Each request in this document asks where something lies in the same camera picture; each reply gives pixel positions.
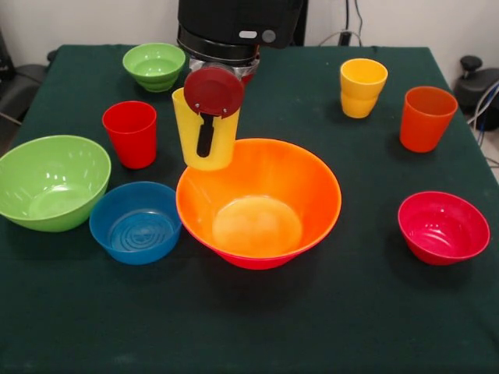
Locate red bowl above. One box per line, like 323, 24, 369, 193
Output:
397, 190, 491, 266

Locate black equipment base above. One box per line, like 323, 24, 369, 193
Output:
454, 55, 499, 116

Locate white cable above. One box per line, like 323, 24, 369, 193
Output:
317, 29, 363, 47

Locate large green bowl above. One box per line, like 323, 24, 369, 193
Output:
0, 135, 112, 234

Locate blue and white cables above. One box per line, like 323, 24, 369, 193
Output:
466, 79, 499, 133

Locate large orange bowl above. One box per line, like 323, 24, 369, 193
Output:
175, 137, 343, 260

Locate orange cup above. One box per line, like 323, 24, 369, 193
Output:
399, 86, 458, 153

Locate dark green tablecloth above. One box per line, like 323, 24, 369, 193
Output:
0, 44, 499, 374

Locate black chair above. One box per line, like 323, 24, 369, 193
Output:
0, 26, 58, 125

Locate blue bowl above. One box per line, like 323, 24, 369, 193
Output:
89, 181, 183, 266

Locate red cup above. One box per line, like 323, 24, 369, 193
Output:
101, 101, 158, 170

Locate black cabinet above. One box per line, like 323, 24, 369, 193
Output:
291, 0, 309, 47

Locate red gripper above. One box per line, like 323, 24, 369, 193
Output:
183, 67, 246, 158

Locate small green bowl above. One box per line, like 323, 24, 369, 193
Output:
122, 42, 186, 94

